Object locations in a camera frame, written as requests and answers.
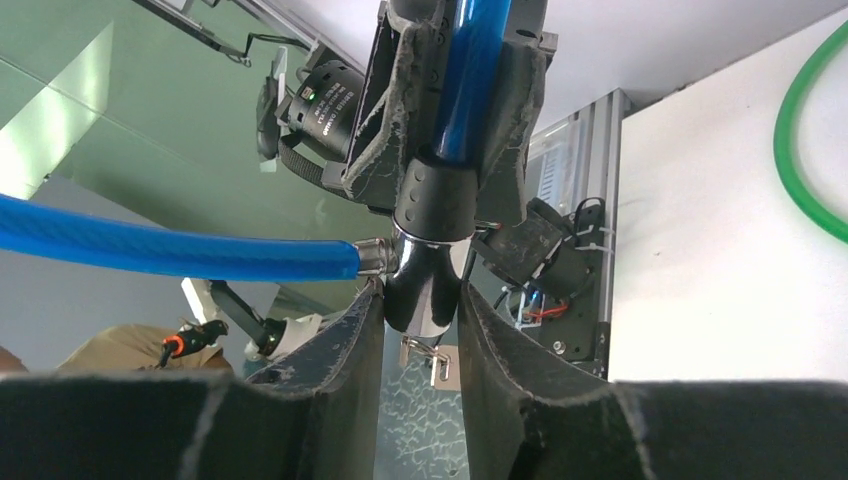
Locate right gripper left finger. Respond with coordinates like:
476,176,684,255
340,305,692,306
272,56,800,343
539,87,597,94
1,279,384,479

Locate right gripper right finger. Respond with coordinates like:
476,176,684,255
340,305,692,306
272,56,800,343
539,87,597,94
458,284,847,479

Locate silver keys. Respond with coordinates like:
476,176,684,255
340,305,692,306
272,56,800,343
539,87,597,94
398,335,461,392

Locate green cable lock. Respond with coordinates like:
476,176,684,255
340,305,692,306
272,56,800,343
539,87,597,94
772,22,847,244

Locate blue cable lock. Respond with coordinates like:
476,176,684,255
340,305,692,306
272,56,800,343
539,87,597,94
0,0,515,339

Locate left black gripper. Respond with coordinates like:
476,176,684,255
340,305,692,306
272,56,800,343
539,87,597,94
276,1,557,226

